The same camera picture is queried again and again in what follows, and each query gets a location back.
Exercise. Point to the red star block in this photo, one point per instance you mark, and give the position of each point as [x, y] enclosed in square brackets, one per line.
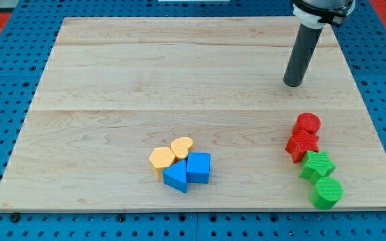
[301, 142]

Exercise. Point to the yellow heart block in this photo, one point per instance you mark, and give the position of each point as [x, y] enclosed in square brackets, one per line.
[181, 147]

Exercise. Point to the wooden board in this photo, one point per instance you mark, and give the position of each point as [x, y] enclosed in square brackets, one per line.
[116, 88]

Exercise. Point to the red cylinder block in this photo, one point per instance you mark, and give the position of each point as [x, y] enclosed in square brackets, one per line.
[308, 122]

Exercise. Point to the blue cube block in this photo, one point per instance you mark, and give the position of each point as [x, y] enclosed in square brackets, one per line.
[198, 167]

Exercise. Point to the green cylinder block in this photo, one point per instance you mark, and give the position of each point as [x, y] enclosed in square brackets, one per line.
[326, 192]

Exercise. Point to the blue triangle block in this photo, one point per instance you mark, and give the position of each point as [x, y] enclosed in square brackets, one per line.
[175, 176]

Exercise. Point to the yellow hexagon block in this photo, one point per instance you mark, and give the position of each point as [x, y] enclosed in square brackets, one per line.
[160, 159]

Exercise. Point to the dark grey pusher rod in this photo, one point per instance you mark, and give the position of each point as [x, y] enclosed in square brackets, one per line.
[303, 49]

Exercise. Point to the green star block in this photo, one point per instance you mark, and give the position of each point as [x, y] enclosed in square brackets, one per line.
[316, 165]

